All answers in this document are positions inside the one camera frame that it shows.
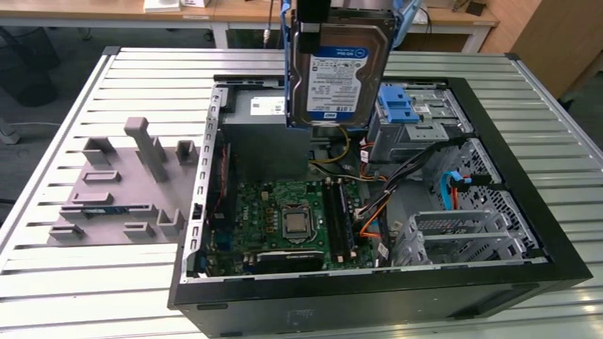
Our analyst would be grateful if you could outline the blue drive latch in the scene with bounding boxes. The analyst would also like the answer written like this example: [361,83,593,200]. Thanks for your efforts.
[376,86,424,124]

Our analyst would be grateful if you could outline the white stand foot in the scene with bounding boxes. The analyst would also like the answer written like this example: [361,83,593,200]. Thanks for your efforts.
[0,116,22,145]

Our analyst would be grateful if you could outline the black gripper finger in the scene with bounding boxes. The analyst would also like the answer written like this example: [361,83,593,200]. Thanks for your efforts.
[293,0,330,54]

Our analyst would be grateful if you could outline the CPU socket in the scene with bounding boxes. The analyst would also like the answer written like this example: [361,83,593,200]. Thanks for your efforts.
[278,202,318,246]

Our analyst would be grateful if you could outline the installed RAM stick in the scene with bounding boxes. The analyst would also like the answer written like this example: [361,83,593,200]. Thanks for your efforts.
[336,182,357,254]

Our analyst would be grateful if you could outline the orange power wire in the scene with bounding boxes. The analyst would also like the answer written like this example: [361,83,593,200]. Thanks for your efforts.
[449,174,501,213]

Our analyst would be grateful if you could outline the black graphics card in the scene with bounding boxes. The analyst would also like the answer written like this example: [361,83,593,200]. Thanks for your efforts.
[244,249,326,275]

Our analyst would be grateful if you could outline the metal disk bay cage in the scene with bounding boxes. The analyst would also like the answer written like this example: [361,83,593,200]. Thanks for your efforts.
[393,209,539,266]

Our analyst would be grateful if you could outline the grey parts rack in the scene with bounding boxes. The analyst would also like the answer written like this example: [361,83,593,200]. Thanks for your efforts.
[46,116,204,246]

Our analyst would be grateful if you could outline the black wire bundle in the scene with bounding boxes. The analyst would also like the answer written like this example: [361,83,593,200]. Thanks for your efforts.
[354,136,472,220]

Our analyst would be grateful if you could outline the hard disk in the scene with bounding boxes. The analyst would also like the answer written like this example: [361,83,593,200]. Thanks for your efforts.
[278,0,421,130]

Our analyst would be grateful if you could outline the blue flat SATA wire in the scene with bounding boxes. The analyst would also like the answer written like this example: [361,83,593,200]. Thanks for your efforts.
[440,170,472,212]

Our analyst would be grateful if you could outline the yellow power wires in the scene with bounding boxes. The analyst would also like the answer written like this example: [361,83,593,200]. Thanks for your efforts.
[308,126,350,165]

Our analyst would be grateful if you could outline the red orange wire bundle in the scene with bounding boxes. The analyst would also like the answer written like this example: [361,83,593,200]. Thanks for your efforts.
[357,139,393,182]

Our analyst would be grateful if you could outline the metal optical drive bay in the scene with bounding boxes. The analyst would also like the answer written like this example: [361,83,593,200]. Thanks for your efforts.
[369,84,473,164]

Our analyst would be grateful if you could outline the silver CPU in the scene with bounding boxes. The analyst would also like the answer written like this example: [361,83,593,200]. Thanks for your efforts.
[284,213,309,234]

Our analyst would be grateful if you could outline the black open PC case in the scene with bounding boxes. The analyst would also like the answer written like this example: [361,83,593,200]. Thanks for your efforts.
[166,73,593,338]

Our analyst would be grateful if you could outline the thin red fan wire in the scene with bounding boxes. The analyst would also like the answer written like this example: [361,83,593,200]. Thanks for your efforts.
[209,143,230,217]

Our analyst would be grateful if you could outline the wooden cabinet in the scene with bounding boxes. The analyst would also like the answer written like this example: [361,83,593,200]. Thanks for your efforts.
[479,0,603,102]

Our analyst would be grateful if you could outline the green motherboard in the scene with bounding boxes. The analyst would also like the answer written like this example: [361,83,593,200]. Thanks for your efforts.
[206,178,377,276]

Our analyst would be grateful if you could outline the grey power supply unit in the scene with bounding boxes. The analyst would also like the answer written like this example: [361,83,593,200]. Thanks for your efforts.
[220,88,314,181]

